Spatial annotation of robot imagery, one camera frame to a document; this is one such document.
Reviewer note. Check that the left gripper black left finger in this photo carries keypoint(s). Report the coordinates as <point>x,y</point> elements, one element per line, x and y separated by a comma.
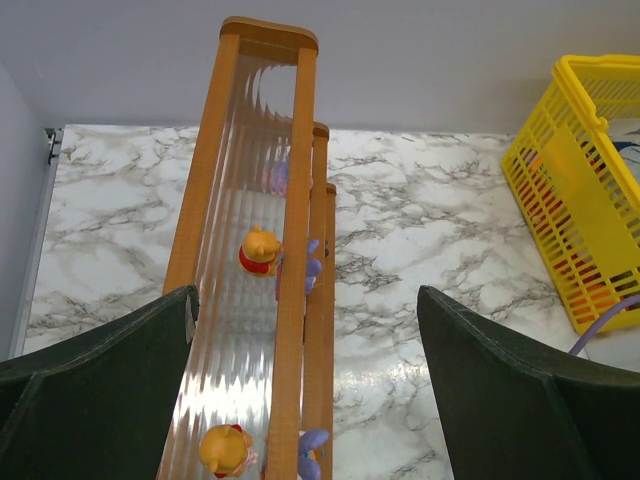
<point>98,405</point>

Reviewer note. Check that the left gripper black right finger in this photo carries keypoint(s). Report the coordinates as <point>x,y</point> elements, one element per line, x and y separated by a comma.
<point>514,408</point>

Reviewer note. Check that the orange bear toy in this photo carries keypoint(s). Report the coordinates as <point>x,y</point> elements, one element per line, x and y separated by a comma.
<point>227,450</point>
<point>260,252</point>

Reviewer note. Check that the orange bear toy back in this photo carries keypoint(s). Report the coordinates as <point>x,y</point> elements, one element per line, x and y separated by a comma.
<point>260,252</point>

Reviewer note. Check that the purple donkey red base toy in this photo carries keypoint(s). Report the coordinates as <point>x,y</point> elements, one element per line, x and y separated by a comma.
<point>312,270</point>

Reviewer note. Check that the yellow plastic basket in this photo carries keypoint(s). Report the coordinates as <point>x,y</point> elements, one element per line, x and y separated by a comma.
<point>579,198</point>

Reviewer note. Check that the brown tiered acrylic shelf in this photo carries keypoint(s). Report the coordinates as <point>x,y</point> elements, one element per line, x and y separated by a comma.
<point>262,363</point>

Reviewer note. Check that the aluminium frame rail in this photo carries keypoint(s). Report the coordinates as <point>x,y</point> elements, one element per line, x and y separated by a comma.
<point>16,348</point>

